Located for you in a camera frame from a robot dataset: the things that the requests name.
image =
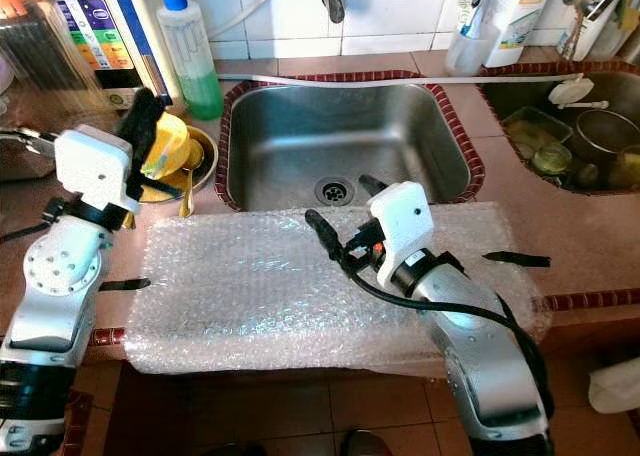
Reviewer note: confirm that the white plastic object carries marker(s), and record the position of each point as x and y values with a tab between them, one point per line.
615	386

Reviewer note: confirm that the clear glass container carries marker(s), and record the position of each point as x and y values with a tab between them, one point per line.
535	136

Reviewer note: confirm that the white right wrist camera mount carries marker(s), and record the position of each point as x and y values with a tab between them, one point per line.
400	221

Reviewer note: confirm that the orange lidded glass jar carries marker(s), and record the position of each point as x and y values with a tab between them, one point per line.
40	46

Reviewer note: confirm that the translucent blue labelled bottle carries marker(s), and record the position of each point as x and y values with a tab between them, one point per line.
470	36

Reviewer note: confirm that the grey wall tap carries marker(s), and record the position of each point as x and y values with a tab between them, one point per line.
334	1

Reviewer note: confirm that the clear bubble wrap sheet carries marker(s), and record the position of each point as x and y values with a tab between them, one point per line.
240	286

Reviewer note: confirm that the white green printed bottle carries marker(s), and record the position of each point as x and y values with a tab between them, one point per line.
525	21

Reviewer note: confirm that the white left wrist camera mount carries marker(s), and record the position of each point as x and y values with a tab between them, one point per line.
90	166

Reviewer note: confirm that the robot right leg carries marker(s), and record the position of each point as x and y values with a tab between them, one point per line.
365	443

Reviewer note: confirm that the thin white tube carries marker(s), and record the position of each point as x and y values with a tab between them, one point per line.
260	4

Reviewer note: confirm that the steel sink basin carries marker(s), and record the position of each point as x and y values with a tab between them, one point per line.
510	91
360	136

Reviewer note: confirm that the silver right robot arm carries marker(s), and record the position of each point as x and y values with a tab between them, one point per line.
485	376

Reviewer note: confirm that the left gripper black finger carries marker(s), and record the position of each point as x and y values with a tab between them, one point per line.
142	121

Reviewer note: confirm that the white sink scrubber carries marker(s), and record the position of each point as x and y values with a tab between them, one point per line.
572	91

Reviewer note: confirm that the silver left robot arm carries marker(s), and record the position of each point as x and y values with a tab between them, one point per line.
60	266

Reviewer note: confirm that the steel bowl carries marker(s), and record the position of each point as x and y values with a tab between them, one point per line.
610	131

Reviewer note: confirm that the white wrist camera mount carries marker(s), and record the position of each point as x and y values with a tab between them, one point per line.
90	166
400	221

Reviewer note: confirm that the yellow plastic bowl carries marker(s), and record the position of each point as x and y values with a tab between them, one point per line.
172	146

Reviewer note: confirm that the white water purifier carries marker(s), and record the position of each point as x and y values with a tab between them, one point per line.
95	36

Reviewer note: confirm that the yellow spoon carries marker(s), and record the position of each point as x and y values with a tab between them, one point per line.
186	201

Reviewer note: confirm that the green dish soap bottle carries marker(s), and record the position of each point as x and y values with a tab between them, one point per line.
195	76

